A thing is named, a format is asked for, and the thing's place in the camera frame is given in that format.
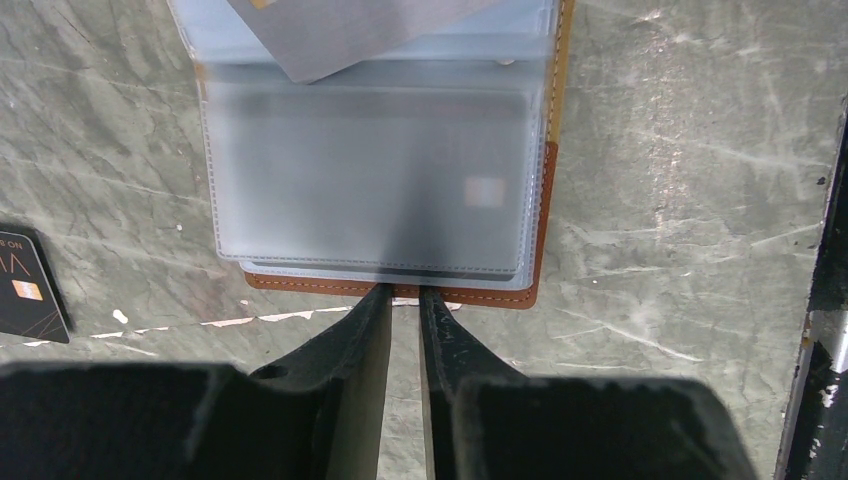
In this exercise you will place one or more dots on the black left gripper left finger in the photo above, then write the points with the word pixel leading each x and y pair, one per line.
pixel 315 413

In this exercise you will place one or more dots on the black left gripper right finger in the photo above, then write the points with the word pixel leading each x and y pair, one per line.
pixel 486 420

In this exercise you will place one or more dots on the brown leather card holder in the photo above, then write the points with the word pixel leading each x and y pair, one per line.
pixel 513 45

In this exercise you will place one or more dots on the black VIP card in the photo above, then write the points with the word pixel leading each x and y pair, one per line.
pixel 411 179

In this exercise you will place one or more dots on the black card stack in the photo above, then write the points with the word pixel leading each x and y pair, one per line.
pixel 31 303

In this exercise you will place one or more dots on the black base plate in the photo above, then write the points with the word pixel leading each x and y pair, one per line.
pixel 814 440

